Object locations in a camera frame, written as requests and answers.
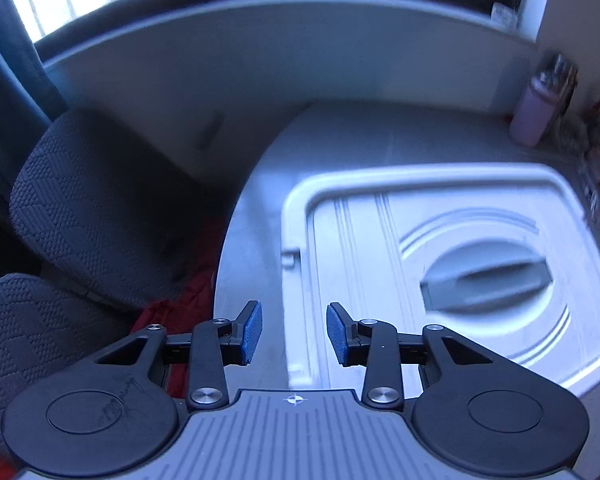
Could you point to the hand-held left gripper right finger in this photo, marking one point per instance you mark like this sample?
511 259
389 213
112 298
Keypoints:
337 335

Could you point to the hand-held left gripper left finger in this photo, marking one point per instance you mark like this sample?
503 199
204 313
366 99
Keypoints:
252 332

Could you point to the red puffer jacket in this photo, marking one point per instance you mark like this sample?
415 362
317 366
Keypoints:
180 315

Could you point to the stainless steel thermos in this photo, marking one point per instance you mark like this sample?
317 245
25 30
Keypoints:
565 75

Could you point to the pink water bottle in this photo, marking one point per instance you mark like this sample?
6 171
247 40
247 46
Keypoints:
532 115

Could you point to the grey marble desktop table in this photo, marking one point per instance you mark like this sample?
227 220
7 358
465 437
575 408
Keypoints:
360 135

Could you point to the small white sill container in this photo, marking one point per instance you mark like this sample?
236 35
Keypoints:
504 15

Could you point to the grey plastic bin lid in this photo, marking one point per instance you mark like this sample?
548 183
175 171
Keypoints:
370 250

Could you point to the blue curtain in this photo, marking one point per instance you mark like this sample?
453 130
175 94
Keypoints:
5 85

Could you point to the grey knit covered chair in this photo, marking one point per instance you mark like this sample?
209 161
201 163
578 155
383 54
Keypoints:
35 340
105 200

